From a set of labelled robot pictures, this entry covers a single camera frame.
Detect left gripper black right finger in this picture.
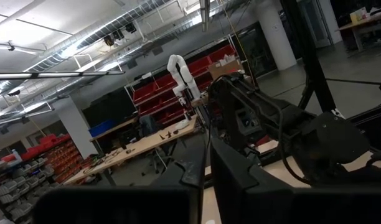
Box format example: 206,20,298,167
210,138,381,224

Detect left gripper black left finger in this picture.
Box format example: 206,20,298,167
33,133,207,224

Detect tall red bin shelf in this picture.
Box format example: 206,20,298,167
124,43,241,125

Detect long wooden workbench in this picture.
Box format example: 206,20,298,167
62,114,200,187

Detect grey office chair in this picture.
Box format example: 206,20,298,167
138,114,162,139

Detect small wooden workbench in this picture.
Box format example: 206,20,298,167
89,116,140,153

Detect blue plastic crate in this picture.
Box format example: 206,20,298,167
88,119,118,138

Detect black partition panel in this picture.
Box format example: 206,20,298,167
80,86,138,128

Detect cardboard box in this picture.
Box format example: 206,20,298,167
208,58,245,80

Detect red and grey parts rack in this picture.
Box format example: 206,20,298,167
0,133,98,224

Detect black equipment stand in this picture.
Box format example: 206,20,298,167
347,71,381,151

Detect black overhead light bar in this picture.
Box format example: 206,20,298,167
0,70,126,80

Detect wooden desk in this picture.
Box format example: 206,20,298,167
335,6,381,53

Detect yellow box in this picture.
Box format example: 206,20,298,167
349,6,369,24

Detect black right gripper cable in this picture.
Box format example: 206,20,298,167
255,93,306,185

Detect black aluminium table frame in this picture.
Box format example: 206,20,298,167
279,0,337,114

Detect black ceiling camera cluster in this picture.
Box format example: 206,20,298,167
102,22,138,47

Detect silver ceiling air duct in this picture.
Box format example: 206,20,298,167
24,0,191,74

